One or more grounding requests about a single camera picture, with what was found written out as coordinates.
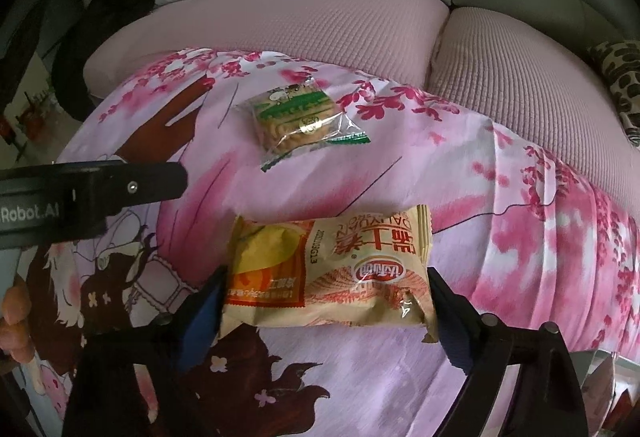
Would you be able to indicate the pink sofa cover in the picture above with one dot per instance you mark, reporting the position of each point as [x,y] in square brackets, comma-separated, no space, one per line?
[325,27]

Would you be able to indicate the beige snack packet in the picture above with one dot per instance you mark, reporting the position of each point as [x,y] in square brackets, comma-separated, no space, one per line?
[350,267]

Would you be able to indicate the black patterned cushion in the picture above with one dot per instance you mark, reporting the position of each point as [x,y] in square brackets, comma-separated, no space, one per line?
[620,72]

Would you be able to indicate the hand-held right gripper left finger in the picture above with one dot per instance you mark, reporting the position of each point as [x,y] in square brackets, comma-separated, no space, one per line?
[205,317]

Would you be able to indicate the person's left hand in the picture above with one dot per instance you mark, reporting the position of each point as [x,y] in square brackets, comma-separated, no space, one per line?
[15,322]

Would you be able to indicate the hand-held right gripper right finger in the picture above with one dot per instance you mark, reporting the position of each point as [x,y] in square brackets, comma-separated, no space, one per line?
[452,322]

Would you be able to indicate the pink printed blanket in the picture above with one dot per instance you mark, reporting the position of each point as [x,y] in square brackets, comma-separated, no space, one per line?
[450,167]

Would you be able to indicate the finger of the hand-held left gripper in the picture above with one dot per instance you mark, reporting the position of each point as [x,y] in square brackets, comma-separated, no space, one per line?
[145,184]

